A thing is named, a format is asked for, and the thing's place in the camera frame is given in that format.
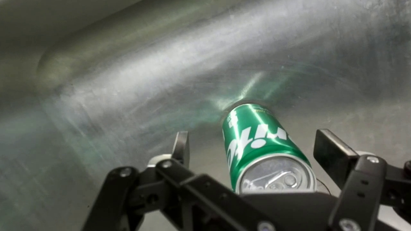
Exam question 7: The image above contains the stainless steel sink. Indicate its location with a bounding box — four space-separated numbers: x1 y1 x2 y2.
0 0 411 231

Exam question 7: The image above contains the green soda can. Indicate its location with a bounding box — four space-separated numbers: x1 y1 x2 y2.
220 101 319 195

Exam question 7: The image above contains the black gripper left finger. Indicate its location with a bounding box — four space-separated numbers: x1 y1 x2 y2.
81 130 278 231

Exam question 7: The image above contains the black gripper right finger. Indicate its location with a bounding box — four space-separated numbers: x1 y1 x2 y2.
312 128 411 231

